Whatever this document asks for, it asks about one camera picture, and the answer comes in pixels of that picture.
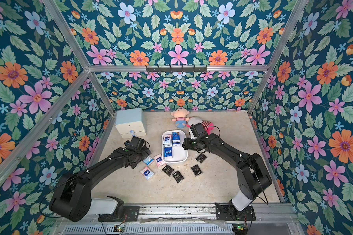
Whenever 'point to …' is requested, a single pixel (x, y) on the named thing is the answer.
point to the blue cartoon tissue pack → (176, 141)
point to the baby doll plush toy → (180, 118)
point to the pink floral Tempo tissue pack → (167, 140)
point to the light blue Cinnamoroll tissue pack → (148, 160)
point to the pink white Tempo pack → (147, 173)
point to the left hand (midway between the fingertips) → (147, 154)
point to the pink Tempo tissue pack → (159, 161)
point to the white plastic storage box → (179, 154)
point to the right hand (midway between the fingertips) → (186, 144)
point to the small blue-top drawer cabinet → (131, 123)
